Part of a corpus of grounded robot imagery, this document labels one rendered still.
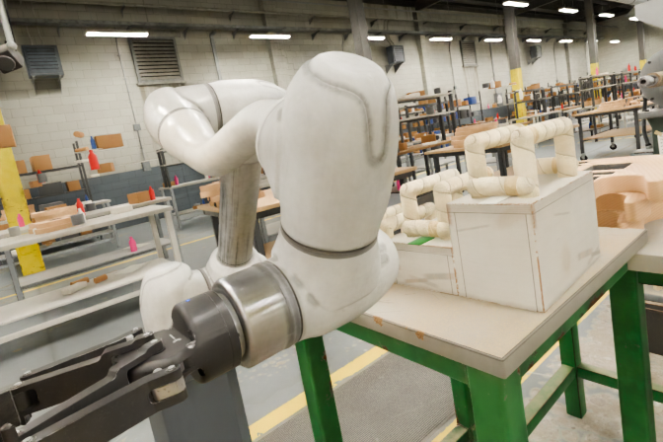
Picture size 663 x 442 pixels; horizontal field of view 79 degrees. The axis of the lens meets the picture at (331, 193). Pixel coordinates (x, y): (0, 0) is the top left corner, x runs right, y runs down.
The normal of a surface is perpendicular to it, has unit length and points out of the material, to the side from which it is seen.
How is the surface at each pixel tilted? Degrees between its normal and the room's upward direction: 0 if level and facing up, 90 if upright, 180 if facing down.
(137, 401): 88
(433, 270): 90
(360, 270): 114
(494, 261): 90
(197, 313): 34
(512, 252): 90
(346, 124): 99
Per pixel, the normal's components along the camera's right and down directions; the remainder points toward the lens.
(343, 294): 0.49, 0.37
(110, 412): 0.68, -0.07
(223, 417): 0.50, 0.02
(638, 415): -0.77, 0.22
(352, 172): 0.17, 0.43
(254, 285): 0.21, -0.79
